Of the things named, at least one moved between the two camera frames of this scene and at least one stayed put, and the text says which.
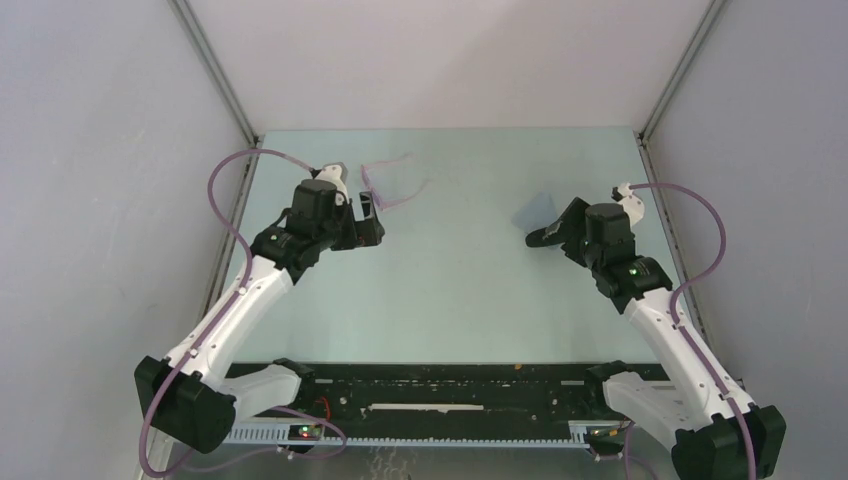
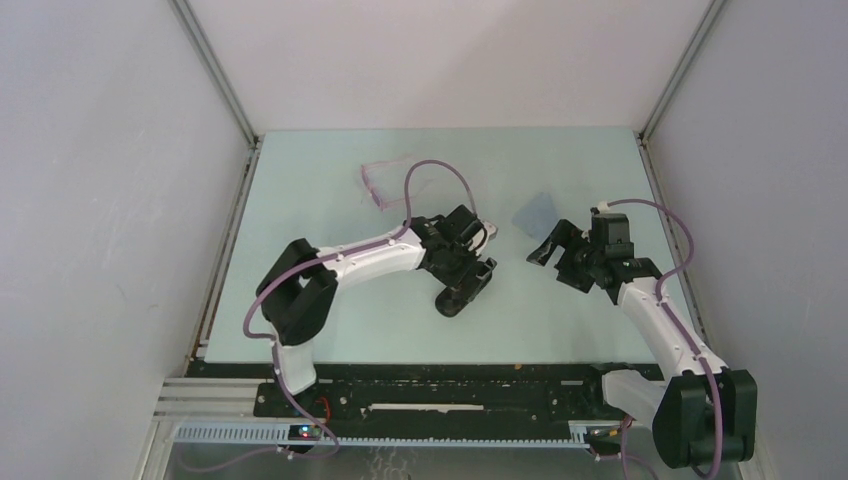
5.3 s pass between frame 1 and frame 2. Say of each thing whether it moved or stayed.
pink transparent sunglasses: stayed
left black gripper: moved
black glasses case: moved
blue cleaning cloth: stayed
